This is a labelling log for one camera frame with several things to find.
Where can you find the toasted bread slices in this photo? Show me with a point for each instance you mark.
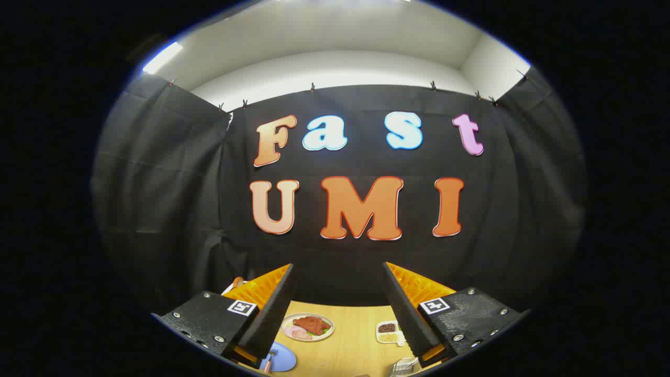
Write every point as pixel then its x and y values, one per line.
pixel 238 281

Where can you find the green lettuce leaf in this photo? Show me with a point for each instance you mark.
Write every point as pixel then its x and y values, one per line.
pixel 317 333

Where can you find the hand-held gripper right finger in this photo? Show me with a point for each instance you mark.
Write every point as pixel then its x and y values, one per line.
pixel 408 319

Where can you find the white divided tray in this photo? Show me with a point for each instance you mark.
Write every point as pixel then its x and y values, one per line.
pixel 384 333

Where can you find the brown grilled meat piece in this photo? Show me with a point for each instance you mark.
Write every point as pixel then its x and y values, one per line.
pixel 314 324

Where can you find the pile of yellow soybeans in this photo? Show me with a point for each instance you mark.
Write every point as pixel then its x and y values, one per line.
pixel 387 338

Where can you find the oval beige food plate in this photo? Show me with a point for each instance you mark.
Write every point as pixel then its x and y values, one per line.
pixel 293 320

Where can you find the round blue plate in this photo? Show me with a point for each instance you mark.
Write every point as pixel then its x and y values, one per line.
pixel 285 360

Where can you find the pale pink ham slice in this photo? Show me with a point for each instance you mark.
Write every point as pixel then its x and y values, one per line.
pixel 291 331

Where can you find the pile of dark red beans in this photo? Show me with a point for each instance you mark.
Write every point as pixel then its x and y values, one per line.
pixel 386 328

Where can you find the row of black cloth clips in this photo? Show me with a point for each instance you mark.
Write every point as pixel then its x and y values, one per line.
pixel 312 87

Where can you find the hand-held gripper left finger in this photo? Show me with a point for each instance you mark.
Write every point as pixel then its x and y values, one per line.
pixel 272 324

